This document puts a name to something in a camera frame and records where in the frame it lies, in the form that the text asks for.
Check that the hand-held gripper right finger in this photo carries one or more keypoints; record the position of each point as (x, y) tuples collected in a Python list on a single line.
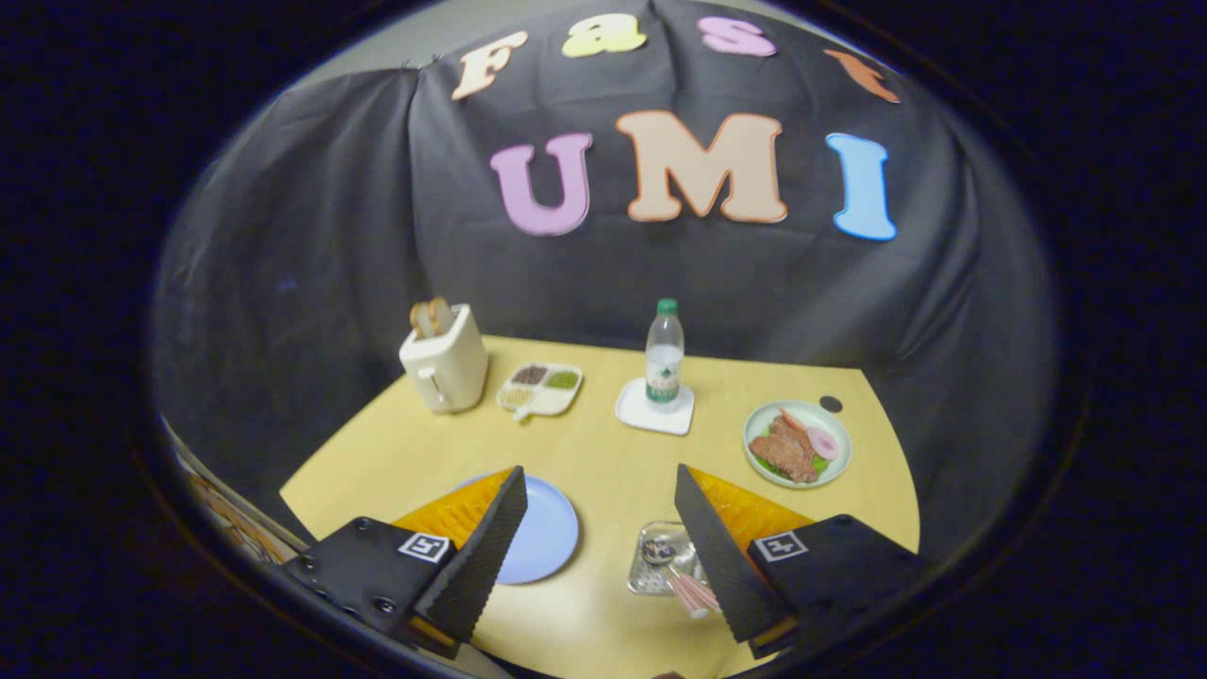
[(717, 561)]

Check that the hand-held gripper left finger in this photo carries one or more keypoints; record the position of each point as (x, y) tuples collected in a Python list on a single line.
[(481, 561)]

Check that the blue round plate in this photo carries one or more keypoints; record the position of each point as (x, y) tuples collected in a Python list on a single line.
[(547, 538)]

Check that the metal drain basket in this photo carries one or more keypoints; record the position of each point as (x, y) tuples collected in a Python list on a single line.
[(646, 580)]

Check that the brown meat slice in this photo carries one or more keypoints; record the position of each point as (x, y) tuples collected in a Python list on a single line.
[(783, 453)]

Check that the pale green plate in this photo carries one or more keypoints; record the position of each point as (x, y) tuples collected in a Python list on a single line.
[(834, 471)]

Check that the pink ham slice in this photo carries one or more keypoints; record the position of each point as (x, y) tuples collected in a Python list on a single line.
[(823, 443)]

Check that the orange carrot stick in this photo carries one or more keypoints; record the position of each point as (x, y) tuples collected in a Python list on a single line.
[(792, 420)]

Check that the white square coaster tray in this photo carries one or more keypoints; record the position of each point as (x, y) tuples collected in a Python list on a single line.
[(636, 415)]

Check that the white divided bean tray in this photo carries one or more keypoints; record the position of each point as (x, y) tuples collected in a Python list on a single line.
[(552, 401)]

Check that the white toaster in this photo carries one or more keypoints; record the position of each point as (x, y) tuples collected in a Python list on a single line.
[(448, 372)]

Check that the black table grommet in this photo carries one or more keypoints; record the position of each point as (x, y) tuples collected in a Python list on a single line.
[(831, 404)]

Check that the clear plastic water bottle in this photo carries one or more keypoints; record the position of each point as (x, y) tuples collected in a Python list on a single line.
[(665, 363)]

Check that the toast slice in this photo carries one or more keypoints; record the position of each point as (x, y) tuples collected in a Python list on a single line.
[(440, 314), (421, 321)]

